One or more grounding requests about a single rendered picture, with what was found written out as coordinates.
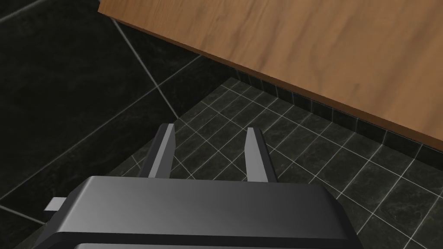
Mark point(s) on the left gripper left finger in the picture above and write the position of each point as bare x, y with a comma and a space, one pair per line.
160, 155

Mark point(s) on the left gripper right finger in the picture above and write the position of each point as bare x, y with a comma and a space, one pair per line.
258, 159

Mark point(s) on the brown wooden cupboard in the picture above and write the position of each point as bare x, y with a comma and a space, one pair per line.
311, 52

